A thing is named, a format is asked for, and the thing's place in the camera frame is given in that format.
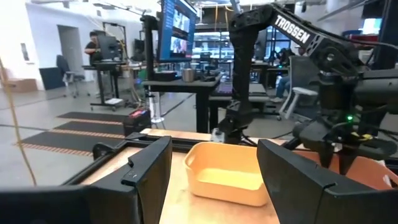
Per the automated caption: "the black standing desk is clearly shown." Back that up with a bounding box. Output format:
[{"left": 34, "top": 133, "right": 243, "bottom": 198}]
[{"left": 81, "top": 60, "right": 127, "bottom": 112}]

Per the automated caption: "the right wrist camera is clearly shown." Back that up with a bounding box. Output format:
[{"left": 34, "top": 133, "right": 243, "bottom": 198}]
[{"left": 329, "top": 107, "right": 371, "bottom": 133}]

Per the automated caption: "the grey office chair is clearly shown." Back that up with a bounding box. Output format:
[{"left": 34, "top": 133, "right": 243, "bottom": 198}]
[{"left": 55, "top": 54, "right": 91, "bottom": 99}]

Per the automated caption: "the black panel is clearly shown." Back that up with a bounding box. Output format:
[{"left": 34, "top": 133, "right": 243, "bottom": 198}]
[{"left": 38, "top": 66, "right": 67, "bottom": 91}]

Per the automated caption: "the cardboard box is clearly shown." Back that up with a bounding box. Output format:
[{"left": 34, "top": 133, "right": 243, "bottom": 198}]
[{"left": 5, "top": 77, "right": 39, "bottom": 93}]

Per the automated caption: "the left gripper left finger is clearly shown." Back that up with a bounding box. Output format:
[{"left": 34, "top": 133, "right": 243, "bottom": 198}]
[{"left": 121, "top": 136, "right": 174, "bottom": 224}]

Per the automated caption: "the person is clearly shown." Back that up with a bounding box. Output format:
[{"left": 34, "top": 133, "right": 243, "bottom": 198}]
[
  {"left": 269, "top": 46, "right": 301, "bottom": 103},
  {"left": 83, "top": 30, "right": 105, "bottom": 67}
]

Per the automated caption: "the black computer monitor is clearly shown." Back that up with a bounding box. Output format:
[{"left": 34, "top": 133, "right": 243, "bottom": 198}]
[{"left": 96, "top": 34, "right": 121, "bottom": 62}]

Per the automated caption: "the yellow extension cable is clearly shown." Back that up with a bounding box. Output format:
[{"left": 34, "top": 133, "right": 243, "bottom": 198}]
[{"left": 0, "top": 55, "right": 38, "bottom": 187}]

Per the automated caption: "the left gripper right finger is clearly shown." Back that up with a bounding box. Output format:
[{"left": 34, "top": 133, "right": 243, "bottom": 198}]
[{"left": 256, "top": 139, "right": 338, "bottom": 224}]

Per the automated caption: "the metal cup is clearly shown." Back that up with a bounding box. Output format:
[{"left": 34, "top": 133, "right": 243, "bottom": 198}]
[{"left": 182, "top": 68, "right": 197, "bottom": 83}]

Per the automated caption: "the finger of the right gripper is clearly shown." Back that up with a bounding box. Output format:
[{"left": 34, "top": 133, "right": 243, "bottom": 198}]
[
  {"left": 338, "top": 149, "right": 358, "bottom": 175},
  {"left": 317, "top": 142, "right": 334, "bottom": 169}
]

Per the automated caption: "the large monitor on post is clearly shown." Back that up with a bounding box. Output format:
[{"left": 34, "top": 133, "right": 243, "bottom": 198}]
[{"left": 140, "top": 0, "right": 198, "bottom": 82}]

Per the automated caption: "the black floor mat striped edge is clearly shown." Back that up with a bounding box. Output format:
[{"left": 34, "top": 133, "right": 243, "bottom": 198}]
[
  {"left": 57, "top": 111, "right": 129, "bottom": 126},
  {"left": 14, "top": 130, "right": 127, "bottom": 158},
  {"left": 53, "top": 120, "right": 127, "bottom": 140}
]

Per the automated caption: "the yellow plastic bin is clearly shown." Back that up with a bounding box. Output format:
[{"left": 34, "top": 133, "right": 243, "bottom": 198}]
[{"left": 183, "top": 141, "right": 271, "bottom": 208}]

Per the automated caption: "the black aluminium table frame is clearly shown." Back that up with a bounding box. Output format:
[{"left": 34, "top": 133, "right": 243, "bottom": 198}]
[{"left": 62, "top": 132, "right": 293, "bottom": 187}]

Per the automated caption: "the grey desk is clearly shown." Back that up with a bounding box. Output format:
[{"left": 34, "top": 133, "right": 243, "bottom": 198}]
[{"left": 142, "top": 73, "right": 223, "bottom": 134}]

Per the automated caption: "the mesh chair white frame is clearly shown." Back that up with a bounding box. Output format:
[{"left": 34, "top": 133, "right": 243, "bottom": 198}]
[{"left": 277, "top": 55, "right": 326, "bottom": 123}]

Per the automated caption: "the laptop computer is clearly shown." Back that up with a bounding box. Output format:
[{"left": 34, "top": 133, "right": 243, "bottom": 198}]
[{"left": 213, "top": 81, "right": 234, "bottom": 96}]

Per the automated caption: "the small yellow block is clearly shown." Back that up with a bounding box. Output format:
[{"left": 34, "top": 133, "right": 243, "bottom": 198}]
[{"left": 350, "top": 133, "right": 373, "bottom": 141}]

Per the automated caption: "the orange plastic bin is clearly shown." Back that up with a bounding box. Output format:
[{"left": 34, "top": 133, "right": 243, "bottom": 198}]
[{"left": 294, "top": 151, "right": 398, "bottom": 191}]

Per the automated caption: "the black and red device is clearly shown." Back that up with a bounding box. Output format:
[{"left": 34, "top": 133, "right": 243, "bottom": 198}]
[{"left": 122, "top": 107, "right": 152, "bottom": 138}]

